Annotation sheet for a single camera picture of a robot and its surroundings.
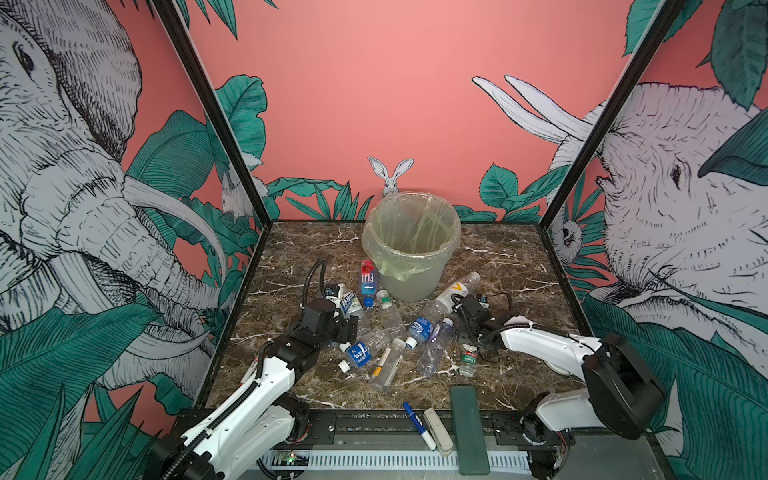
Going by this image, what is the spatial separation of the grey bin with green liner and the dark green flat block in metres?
0.31

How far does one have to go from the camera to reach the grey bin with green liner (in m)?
0.78

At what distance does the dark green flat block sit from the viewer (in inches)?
27.9

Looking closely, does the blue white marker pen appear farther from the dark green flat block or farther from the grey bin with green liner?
the grey bin with green liner
